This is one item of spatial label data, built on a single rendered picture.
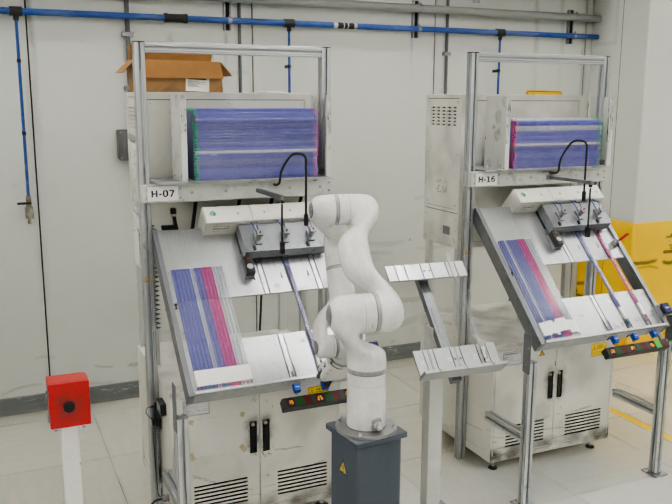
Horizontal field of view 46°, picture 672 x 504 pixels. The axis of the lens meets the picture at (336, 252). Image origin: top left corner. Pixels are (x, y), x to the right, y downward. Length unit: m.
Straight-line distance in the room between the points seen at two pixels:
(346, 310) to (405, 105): 2.92
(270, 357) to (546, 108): 1.91
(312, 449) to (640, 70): 3.40
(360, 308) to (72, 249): 2.50
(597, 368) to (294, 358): 1.70
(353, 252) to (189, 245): 0.86
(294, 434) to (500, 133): 1.59
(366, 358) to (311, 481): 1.13
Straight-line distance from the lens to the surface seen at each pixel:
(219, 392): 2.76
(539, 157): 3.77
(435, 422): 3.24
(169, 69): 3.37
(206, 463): 3.21
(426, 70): 5.17
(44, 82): 4.47
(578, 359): 3.96
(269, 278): 3.07
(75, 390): 2.80
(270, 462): 3.30
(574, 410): 4.04
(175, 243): 3.09
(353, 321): 2.33
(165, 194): 3.06
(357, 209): 2.56
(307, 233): 3.16
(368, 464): 2.47
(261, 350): 2.89
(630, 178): 5.63
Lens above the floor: 1.69
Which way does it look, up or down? 11 degrees down
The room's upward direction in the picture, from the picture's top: straight up
